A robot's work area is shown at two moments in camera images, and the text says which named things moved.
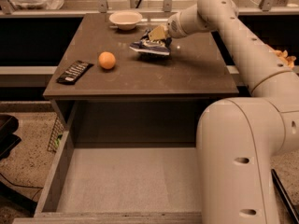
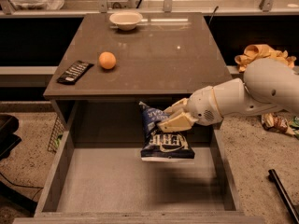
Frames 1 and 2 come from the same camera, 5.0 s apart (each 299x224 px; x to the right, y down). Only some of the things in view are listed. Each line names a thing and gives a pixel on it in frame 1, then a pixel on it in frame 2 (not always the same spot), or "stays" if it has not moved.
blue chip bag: x=149 y=45 to x=158 y=145
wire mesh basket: x=56 y=135 stays
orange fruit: x=106 y=60 stays
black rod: x=285 y=197 stays
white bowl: x=125 y=20 stays
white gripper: x=175 y=27 to x=203 y=105
